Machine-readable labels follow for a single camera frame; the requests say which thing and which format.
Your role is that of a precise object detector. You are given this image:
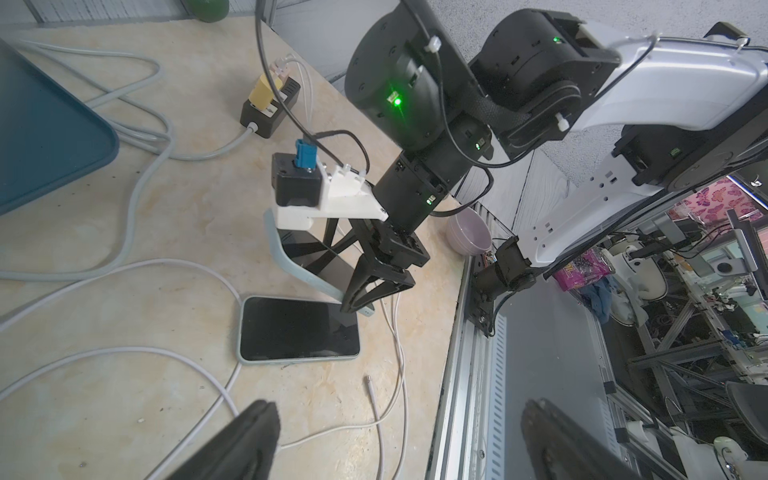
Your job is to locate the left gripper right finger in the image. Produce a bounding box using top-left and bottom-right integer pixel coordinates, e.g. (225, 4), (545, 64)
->
(521, 399), (636, 480)

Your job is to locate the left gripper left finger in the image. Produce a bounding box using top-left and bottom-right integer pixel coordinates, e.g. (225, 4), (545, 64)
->
(169, 400), (281, 480)

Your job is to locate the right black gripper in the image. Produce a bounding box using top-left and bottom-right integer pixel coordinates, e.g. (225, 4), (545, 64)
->
(304, 114), (491, 313)

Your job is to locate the light green case phone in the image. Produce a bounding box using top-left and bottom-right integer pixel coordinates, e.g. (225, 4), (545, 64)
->
(236, 296), (361, 365)
(263, 209), (353, 303)

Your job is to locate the white charging cable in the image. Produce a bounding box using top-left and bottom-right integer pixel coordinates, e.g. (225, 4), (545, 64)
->
(0, 257), (409, 480)

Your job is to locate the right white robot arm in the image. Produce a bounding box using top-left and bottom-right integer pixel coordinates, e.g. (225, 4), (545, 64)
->
(334, 1), (767, 312)

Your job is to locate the purple bowl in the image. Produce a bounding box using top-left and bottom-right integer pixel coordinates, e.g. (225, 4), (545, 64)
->
(445, 209), (492, 256)

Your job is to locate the black power strip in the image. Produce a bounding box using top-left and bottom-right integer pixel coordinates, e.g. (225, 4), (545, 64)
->
(240, 77), (301, 139)

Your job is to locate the yellow charger plug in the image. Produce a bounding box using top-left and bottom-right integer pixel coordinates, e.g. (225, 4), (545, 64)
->
(248, 74), (275, 111)

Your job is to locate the pink charger plug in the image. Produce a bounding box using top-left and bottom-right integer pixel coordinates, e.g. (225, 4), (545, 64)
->
(271, 55), (295, 80)

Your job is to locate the green round fruit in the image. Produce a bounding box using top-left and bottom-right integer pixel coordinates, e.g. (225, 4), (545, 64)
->
(182, 0), (230, 23)

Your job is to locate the dark blue mat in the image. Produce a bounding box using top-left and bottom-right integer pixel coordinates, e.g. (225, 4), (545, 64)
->
(1, 42), (119, 214)

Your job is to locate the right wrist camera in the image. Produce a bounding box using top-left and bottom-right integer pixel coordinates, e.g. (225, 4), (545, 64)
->
(271, 140), (388, 231)

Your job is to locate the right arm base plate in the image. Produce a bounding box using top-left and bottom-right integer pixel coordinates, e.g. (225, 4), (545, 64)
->
(466, 252), (503, 337)

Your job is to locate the grey power strip cord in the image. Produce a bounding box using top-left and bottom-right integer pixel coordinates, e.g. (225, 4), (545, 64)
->
(0, 38), (259, 283)

